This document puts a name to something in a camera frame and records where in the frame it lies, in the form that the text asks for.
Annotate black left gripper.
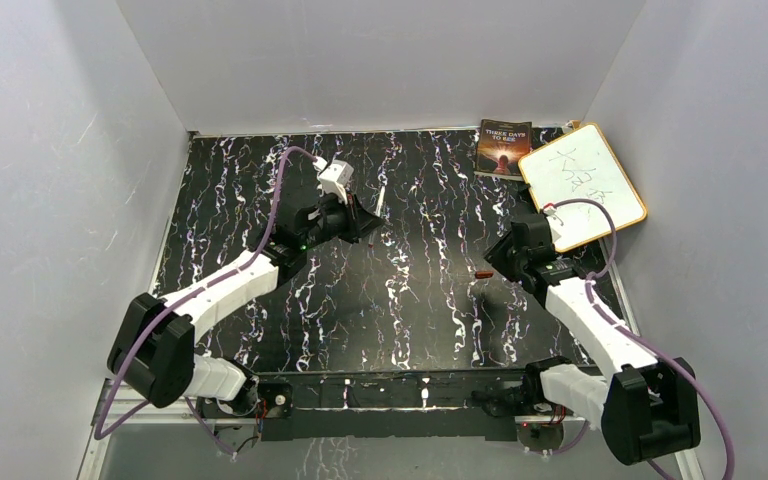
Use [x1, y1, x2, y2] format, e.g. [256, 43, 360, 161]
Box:
[301, 188, 383, 251]

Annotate white marker pen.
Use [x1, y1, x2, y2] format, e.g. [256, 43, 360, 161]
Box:
[374, 186, 386, 217]

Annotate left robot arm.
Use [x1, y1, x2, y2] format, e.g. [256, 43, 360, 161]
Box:
[107, 194, 383, 416]

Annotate yellow framed whiteboard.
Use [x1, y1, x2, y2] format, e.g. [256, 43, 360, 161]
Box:
[519, 123, 648, 253]

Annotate dark paperback book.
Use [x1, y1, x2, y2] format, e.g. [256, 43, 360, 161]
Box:
[473, 119, 532, 181]

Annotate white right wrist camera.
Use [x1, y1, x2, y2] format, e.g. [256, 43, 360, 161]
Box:
[542, 203, 564, 243]

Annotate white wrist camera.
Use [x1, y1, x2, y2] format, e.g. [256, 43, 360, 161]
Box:
[314, 157, 354, 204]
[542, 203, 564, 243]

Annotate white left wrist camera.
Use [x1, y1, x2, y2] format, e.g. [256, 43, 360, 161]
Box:
[314, 157, 354, 204]

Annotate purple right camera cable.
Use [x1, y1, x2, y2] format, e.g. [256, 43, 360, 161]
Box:
[542, 198, 736, 480]

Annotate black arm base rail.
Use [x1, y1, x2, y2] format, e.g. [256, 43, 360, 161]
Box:
[92, 367, 617, 458]

